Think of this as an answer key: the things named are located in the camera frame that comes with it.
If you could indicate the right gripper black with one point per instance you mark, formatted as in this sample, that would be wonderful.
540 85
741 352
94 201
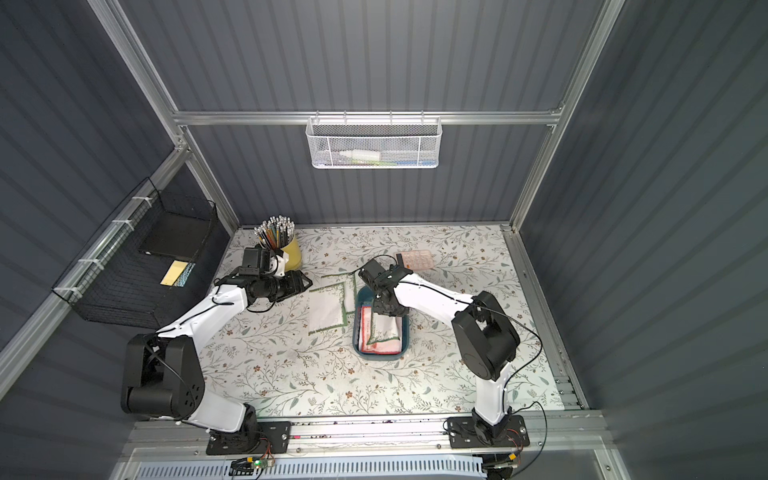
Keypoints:
387 300

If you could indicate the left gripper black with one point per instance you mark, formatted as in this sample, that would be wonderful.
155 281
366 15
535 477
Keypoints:
293 284

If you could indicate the teal plastic storage box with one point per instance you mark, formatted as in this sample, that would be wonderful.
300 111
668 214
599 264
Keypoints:
364 297

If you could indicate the green floral stationery paper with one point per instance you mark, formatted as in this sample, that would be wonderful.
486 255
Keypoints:
331 306

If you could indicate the red bordered stationery paper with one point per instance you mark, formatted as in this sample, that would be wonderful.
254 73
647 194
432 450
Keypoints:
385 349

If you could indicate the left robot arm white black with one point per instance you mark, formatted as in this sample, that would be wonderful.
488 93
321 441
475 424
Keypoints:
163 376

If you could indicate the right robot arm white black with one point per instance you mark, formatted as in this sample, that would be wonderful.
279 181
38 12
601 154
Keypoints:
485 336

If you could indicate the pink calculator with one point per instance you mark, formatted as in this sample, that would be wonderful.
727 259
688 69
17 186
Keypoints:
416 260

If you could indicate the yellow pencil cup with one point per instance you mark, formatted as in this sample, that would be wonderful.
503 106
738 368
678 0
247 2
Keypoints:
292 255

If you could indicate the bundle of pencils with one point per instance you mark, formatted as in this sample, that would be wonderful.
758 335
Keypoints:
276 232

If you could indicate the yellow sticky note pad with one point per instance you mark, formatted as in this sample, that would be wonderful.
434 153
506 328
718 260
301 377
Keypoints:
174 273

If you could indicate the black notebook in basket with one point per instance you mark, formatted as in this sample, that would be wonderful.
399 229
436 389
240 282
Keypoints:
176 236

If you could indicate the small green circuit board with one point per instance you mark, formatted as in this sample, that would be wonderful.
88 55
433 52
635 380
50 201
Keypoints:
249 466

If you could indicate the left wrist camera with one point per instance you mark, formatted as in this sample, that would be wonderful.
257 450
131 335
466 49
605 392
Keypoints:
278 262

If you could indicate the black wire wall basket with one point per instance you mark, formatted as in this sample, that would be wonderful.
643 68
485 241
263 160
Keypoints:
119 285

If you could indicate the white wire mesh basket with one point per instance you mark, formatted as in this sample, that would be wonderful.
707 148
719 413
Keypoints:
403 145

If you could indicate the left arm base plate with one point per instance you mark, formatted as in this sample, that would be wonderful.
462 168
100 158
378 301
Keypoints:
251 439

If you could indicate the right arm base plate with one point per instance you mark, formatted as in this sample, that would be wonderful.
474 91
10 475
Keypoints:
473 432

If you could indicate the white perforated cable tray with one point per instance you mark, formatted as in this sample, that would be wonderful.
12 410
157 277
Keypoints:
370 467

